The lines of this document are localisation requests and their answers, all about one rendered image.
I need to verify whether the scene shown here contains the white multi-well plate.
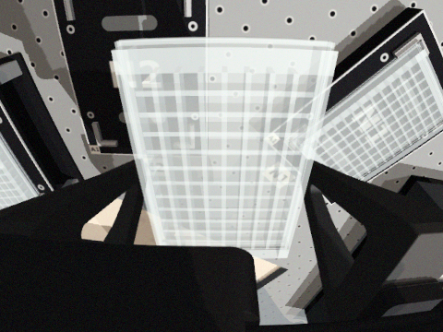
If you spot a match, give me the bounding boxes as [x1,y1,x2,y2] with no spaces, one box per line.
[0,132,40,209]
[111,37,338,258]
[314,43,443,181]

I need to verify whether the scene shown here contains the white and grey plate washer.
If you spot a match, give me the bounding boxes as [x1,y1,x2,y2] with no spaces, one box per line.
[305,175,443,324]

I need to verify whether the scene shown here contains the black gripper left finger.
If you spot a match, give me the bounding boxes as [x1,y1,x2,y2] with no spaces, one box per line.
[0,160,144,244]

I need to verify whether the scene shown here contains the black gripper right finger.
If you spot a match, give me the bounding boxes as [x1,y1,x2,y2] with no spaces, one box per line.
[304,160,443,322]

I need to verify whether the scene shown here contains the grey perforated base plate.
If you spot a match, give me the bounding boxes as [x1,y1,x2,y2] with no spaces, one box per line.
[0,0,443,326]

